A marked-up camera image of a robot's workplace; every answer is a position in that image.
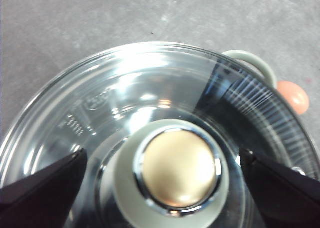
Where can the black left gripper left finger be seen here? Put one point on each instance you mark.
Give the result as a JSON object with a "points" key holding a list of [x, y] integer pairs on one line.
{"points": [[37, 198]]}

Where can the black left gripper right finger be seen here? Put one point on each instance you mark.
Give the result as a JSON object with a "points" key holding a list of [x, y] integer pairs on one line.
{"points": [[287, 198]]}

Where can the pinkish brown egg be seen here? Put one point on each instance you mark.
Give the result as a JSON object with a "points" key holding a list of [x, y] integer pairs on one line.
{"points": [[295, 95]]}

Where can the glass lid with gold knob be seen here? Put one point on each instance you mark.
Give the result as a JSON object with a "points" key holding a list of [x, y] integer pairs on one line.
{"points": [[175, 168]]}

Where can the pale green electric pot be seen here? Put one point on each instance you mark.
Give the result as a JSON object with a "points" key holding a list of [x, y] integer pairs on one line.
{"points": [[265, 66]]}

